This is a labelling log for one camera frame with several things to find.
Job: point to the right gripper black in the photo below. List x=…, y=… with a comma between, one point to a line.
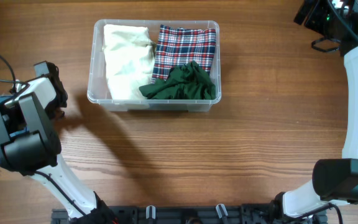
x=312, y=22

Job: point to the red plaid cloth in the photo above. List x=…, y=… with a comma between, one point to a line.
x=181, y=46

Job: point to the green cloth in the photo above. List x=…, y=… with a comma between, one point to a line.
x=185, y=82

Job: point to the cream white cloth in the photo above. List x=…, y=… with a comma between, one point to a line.
x=129, y=57

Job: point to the clear plastic storage container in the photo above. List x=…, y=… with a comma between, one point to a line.
x=98, y=91

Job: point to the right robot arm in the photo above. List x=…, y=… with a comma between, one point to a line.
x=334, y=182

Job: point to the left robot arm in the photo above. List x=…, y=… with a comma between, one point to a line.
x=30, y=145

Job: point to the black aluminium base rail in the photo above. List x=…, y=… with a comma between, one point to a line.
x=244, y=214

